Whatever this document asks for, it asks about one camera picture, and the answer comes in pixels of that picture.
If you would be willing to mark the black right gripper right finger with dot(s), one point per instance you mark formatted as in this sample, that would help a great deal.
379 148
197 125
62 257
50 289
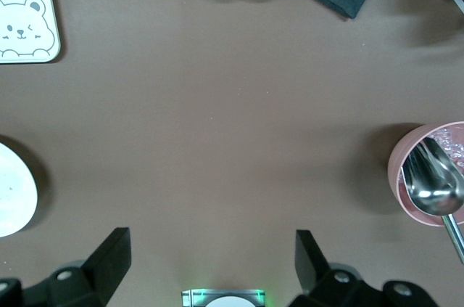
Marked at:
315 278

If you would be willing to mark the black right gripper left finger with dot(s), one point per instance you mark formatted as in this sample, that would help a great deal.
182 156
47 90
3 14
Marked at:
101 270

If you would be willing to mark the white round plate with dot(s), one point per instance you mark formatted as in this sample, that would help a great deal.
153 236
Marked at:
14 191

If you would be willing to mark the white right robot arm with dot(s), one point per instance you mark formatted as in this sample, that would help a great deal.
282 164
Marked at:
230 302

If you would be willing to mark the pink bowl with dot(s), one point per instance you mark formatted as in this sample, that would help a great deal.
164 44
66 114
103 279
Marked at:
397 176

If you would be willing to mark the metal scoop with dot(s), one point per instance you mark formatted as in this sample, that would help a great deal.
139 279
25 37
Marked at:
431 183

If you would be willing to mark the clear crumpled plastic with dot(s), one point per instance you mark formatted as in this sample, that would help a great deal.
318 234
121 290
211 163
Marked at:
451 143

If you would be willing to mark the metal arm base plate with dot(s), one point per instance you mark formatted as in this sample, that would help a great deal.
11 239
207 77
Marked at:
188 298

